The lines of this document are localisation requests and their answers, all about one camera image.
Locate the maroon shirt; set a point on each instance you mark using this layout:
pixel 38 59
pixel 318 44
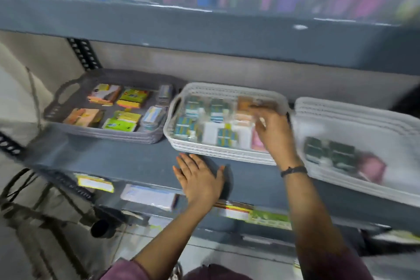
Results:
pixel 334 266

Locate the peach coloured box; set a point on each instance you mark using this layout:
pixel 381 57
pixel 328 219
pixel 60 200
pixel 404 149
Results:
pixel 243 118

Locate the yellow edged white box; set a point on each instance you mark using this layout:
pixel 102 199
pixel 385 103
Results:
pixel 95 184

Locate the person's left thumb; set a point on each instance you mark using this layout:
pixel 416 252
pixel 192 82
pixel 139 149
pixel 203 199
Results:
pixel 221 176

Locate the black pipe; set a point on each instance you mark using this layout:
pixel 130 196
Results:
pixel 103 228

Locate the white flat packet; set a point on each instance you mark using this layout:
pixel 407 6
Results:
pixel 147 197

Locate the person's left forearm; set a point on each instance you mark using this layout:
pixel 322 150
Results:
pixel 170 240

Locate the person's right forearm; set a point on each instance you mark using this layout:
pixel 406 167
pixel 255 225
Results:
pixel 308 214

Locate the person's left hand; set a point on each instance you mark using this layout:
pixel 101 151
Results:
pixel 200 184

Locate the yellow and green box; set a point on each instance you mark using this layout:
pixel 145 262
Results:
pixel 134 97

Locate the grey plastic basket tray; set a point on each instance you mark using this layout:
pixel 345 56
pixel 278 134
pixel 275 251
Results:
pixel 82 77

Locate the green printed box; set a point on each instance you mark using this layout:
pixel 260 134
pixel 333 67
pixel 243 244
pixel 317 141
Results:
pixel 270 219

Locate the person's right fingers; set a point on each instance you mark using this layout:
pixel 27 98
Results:
pixel 261 119

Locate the red and yellow box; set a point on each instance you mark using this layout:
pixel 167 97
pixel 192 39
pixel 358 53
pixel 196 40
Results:
pixel 234 211

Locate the grey silver packet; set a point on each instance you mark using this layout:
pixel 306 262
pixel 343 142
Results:
pixel 164 94

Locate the orange and white box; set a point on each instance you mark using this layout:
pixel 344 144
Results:
pixel 103 94

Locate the small yellow box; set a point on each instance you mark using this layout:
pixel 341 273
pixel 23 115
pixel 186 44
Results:
pixel 128 116

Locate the blue and white packet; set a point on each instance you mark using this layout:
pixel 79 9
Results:
pixel 152 118

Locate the pink purple packet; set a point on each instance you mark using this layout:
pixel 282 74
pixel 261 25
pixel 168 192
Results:
pixel 372 168

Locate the teal striped box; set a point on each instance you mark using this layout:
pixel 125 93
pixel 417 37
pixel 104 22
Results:
pixel 227 137
pixel 194 107
pixel 219 109
pixel 185 127

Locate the green flat box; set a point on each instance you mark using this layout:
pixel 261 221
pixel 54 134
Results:
pixel 118 125

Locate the white plain box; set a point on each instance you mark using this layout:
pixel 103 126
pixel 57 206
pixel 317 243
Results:
pixel 210 132
pixel 245 137

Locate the brown orange box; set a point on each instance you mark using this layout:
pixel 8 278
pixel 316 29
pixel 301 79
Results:
pixel 244 103

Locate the orange cardboard box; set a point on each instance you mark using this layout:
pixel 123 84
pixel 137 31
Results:
pixel 83 117

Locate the white plastic basket tray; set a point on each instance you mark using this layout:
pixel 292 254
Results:
pixel 213 153

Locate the person's left little finger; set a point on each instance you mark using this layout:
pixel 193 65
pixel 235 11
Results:
pixel 177 174

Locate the person's right hand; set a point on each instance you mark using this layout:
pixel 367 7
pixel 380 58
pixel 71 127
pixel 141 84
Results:
pixel 277 138

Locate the grey metal shelf rack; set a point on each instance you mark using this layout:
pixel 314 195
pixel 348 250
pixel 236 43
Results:
pixel 197 37

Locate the dark green box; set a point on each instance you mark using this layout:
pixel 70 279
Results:
pixel 343 156
pixel 314 150

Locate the person's left middle finger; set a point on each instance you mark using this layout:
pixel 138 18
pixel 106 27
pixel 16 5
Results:
pixel 193 163

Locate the black wristband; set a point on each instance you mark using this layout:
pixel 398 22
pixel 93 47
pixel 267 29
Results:
pixel 294 170

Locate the stack of white basket trays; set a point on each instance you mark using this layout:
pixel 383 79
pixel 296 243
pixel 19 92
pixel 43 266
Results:
pixel 377 130

